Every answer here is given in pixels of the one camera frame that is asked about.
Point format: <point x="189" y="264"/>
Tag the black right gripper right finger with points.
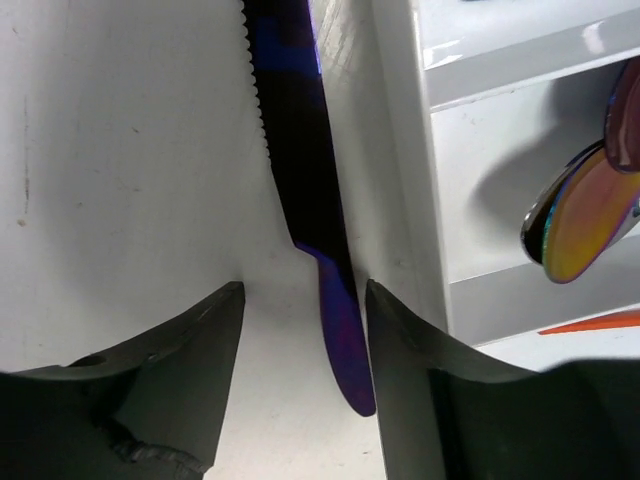
<point x="448" y="411"/>

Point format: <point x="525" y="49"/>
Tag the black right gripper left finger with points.
<point x="151" y="407"/>

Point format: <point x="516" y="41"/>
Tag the orange chopstick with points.
<point x="622" y="319"/>

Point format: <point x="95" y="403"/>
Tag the iridescent blue-handled spoon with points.
<point x="587" y="213"/>

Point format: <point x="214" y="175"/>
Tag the iridescent purple spoon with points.
<point x="621" y="127"/>

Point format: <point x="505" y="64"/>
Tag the iridescent blue knife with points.
<point x="292" y="106"/>

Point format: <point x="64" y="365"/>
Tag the pink-handled steel spoon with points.
<point x="533" y="226"/>

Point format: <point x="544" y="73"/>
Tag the white divided cutlery tray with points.
<point x="489" y="100"/>

